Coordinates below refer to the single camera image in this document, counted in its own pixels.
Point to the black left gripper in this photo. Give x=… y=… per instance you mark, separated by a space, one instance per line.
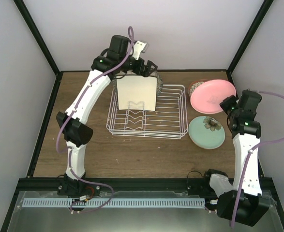
x=145 y=71

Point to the white wire dish rack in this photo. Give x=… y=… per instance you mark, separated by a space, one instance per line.
x=169 y=120

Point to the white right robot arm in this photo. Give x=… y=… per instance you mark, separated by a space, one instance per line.
x=241 y=201

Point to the white slotted cable duct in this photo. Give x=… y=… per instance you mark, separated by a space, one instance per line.
x=116 y=203

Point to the black frame post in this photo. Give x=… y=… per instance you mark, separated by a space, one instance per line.
x=264 y=8
x=21 y=6

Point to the teal plate with flower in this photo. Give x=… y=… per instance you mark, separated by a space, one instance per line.
x=206 y=132

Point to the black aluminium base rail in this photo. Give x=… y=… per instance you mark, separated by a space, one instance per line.
x=194 y=186

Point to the cream square plate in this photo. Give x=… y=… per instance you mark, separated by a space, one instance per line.
x=137 y=93

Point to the dark speckled round plate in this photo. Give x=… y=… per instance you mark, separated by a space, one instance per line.
x=122 y=74

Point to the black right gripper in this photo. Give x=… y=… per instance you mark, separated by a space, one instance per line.
x=226 y=103

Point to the black right frame post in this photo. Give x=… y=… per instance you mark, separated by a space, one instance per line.
x=264 y=8

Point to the pink round plate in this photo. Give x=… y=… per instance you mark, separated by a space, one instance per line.
x=207 y=97

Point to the black left frame post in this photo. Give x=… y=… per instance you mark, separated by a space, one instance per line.
x=21 y=6

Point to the floral plate with orange rim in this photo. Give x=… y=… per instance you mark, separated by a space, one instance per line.
x=194 y=85

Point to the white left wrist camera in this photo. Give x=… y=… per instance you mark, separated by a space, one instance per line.
x=139 y=48

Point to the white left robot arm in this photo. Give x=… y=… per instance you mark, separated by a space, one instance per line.
x=73 y=121

